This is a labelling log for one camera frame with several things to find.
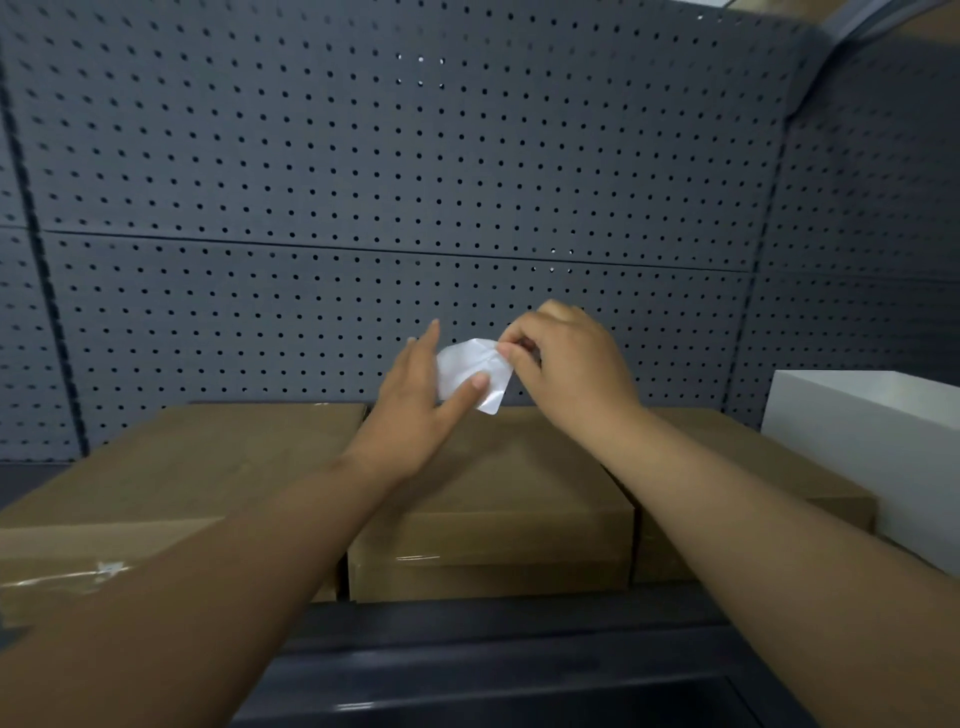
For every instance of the person's left hand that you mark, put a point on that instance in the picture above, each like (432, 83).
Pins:
(409, 420)

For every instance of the white box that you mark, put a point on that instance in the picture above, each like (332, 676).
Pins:
(874, 450)

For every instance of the white sticker sheet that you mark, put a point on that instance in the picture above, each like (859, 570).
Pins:
(469, 371)

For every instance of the grey pegboard shelf panel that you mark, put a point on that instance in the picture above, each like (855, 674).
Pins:
(420, 187)

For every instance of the person's left thumb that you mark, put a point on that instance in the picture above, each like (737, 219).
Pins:
(461, 401)

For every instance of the person's right forearm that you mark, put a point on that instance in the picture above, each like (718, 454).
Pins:
(780, 577)

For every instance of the person's right fingers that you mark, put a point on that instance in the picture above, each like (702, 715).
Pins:
(525, 334)

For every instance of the person's right hand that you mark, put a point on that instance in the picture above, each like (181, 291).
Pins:
(577, 367)

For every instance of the large brown cardboard box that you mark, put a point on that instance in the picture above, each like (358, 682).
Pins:
(172, 480)

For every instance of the dark grey metal shelf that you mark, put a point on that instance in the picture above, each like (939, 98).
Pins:
(510, 660)

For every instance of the person's left forearm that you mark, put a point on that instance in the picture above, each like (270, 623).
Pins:
(210, 585)

